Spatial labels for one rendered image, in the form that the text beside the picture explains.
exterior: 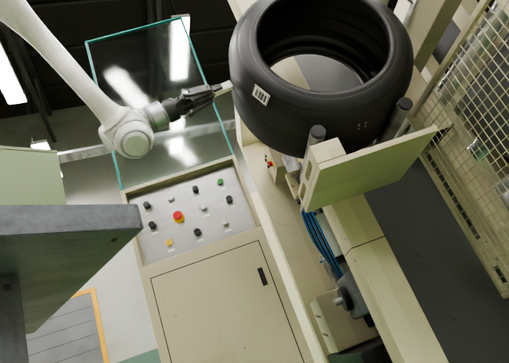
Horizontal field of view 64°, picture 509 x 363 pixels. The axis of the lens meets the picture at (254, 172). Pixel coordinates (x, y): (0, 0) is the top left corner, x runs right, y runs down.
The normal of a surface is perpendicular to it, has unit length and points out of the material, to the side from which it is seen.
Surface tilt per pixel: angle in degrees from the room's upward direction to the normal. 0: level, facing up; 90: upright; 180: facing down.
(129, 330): 90
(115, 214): 90
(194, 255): 90
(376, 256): 90
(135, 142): 142
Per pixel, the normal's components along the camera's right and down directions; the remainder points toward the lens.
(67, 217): 0.62, -0.52
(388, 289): 0.00, -0.42
